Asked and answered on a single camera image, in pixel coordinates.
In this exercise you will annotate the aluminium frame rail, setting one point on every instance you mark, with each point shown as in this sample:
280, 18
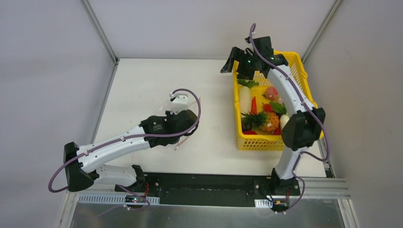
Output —
326, 188

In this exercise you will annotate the small red toy tomato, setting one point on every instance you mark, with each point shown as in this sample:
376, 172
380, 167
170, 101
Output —
267, 108

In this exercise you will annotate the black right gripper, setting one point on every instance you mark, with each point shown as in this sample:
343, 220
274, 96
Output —
237, 59

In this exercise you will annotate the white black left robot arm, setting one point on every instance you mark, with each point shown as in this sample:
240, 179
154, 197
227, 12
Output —
87, 165

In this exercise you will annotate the clear pink zip top bag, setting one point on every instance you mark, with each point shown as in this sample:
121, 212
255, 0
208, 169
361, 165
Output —
166, 105

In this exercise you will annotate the yellow plastic basket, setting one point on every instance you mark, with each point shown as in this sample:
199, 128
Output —
262, 141

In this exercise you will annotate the red toy bell pepper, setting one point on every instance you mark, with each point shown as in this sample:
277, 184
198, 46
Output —
249, 132

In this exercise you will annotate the toy pineapple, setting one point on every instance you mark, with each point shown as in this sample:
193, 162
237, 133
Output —
267, 122

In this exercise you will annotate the toy peach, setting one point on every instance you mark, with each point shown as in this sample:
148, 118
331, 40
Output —
271, 93

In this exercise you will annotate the white toy radish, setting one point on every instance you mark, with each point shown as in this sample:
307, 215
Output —
281, 112
245, 100

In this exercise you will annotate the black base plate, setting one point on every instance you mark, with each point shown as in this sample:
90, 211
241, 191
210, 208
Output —
213, 190

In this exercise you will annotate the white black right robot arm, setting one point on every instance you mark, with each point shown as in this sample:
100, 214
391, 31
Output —
304, 127

